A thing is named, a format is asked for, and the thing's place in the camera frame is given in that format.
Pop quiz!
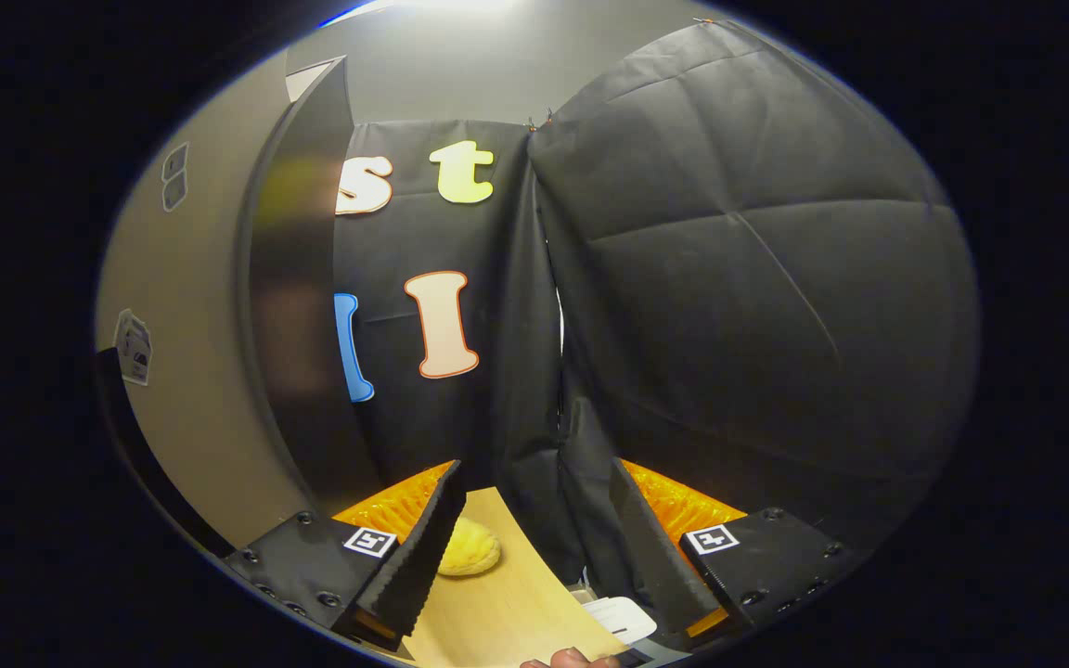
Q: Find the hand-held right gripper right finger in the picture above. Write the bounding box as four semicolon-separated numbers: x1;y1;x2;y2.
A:
609;457;860;650

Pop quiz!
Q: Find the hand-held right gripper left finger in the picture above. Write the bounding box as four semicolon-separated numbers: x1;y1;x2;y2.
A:
224;461;468;650

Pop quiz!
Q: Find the beige double-door shoe cabinet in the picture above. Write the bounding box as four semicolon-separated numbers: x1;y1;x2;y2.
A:
238;54;385;520

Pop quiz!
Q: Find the beige cabinet door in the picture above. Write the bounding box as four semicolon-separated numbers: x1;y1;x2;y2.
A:
92;46;313;555

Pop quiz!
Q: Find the white plastic object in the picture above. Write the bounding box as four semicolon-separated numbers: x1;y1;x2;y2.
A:
581;597;658;648

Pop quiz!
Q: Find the black backdrop cloth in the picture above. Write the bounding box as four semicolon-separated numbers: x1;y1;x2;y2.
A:
330;19;981;595

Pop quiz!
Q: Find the large ceiling light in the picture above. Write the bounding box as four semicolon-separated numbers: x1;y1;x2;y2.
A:
395;0;522;12

